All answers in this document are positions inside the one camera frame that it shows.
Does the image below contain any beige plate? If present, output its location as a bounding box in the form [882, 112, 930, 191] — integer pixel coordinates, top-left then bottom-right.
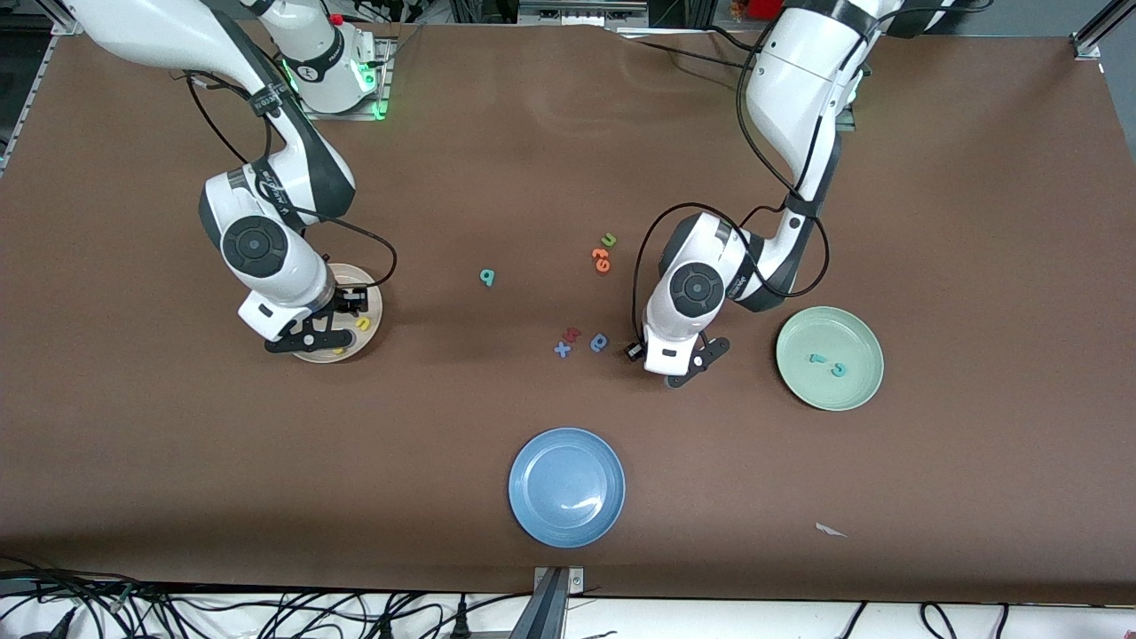
[291, 263, 384, 365]

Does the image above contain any blue plate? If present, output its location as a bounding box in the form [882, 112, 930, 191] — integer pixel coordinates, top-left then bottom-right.
[508, 427, 627, 549]

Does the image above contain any brown table cover sheet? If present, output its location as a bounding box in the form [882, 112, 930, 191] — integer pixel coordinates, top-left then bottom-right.
[0, 13, 1136, 606]

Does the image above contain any pale green plate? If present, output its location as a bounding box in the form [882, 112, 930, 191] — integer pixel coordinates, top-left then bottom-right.
[775, 305, 886, 413]

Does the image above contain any grey equipment box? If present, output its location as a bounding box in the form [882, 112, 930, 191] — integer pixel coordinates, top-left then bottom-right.
[517, 0, 651, 28]

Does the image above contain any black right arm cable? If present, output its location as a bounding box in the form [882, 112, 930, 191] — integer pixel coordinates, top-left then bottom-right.
[182, 71, 398, 312]

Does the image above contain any silver clamp bracket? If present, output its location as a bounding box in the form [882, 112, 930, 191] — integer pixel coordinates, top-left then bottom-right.
[532, 566, 587, 597]

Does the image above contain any black base cable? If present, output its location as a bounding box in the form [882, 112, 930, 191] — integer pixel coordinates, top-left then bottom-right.
[612, 31, 755, 76]

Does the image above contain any black cable tangle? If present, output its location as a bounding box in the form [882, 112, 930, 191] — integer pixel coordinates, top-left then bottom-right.
[0, 555, 533, 639]

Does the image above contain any aluminium frame profile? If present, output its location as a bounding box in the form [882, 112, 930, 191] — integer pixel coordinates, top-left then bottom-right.
[1069, 0, 1136, 61]
[0, 11, 90, 174]

